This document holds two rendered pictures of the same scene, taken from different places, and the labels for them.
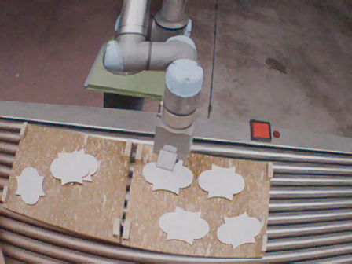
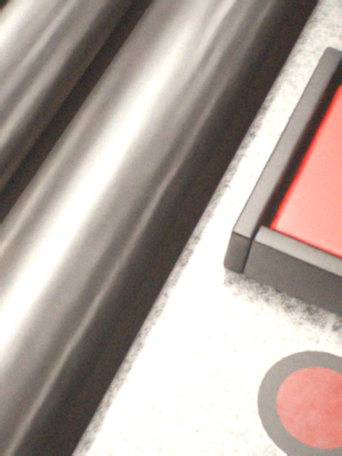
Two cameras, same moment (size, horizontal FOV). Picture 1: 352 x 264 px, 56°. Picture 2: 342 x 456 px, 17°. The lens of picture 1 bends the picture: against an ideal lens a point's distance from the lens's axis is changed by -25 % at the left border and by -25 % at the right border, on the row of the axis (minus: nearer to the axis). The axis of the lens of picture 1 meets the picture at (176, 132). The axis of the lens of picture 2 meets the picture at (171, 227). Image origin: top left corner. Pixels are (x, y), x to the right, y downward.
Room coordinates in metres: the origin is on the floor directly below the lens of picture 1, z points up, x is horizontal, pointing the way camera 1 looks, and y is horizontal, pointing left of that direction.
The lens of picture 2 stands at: (0.90, -0.48, 1.17)
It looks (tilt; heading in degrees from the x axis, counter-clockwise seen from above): 54 degrees down; 110
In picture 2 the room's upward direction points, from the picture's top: 11 degrees clockwise
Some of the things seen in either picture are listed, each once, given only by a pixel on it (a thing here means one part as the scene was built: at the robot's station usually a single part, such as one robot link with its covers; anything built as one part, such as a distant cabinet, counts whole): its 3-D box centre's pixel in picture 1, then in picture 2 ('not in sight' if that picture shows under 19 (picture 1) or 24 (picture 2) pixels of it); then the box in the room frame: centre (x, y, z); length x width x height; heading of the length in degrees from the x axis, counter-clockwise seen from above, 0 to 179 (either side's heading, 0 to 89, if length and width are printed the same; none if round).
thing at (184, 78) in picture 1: (182, 85); not in sight; (0.66, 0.00, 1.29); 0.09 x 0.08 x 0.11; 9
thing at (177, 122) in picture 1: (177, 110); not in sight; (0.66, 0.00, 1.21); 0.08 x 0.08 x 0.05
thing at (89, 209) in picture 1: (62, 178); not in sight; (0.57, 0.31, 0.93); 0.41 x 0.35 x 0.02; 92
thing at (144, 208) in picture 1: (203, 207); not in sight; (0.58, -0.11, 0.93); 0.41 x 0.35 x 0.02; 91
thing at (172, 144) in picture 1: (171, 139); not in sight; (0.64, 0.01, 1.13); 0.12 x 0.09 x 0.16; 172
